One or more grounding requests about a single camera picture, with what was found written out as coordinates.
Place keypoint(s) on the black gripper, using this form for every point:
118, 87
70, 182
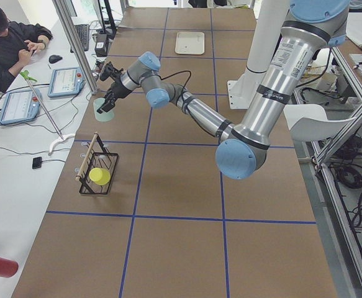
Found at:
116, 89

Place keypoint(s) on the green plastic cup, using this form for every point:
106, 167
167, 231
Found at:
100, 114

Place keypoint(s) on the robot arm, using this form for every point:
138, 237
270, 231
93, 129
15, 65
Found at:
308, 27

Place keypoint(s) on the yellow plastic cup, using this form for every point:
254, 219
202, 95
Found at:
100, 176

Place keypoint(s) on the cream plastic tray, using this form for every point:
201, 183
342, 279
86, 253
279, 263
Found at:
190, 43

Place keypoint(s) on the far blue teach pendant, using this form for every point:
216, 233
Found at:
66, 82

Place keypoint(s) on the blue teach pendant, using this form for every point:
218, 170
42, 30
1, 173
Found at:
66, 82
19, 107

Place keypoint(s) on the black box on table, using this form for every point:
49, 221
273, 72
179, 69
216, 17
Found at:
101, 45

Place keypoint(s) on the black computer mouse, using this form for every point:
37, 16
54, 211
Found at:
54, 59

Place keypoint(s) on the black keyboard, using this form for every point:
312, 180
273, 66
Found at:
83, 33

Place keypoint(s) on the near blue teach pendant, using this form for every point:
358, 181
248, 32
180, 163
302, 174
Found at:
19, 107

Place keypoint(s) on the small black puck device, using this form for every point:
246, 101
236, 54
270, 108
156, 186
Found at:
37, 162

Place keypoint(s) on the seated person in black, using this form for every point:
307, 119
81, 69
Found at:
18, 42

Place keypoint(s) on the white plastic chair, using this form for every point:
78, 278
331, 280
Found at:
308, 122

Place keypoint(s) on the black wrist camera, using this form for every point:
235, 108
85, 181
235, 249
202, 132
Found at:
109, 71

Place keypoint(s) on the black wire cup rack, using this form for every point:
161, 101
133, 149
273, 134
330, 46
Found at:
97, 156

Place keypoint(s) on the aluminium frame post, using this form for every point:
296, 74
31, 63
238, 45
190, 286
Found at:
72, 36

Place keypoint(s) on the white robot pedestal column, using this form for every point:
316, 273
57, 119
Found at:
267, 33

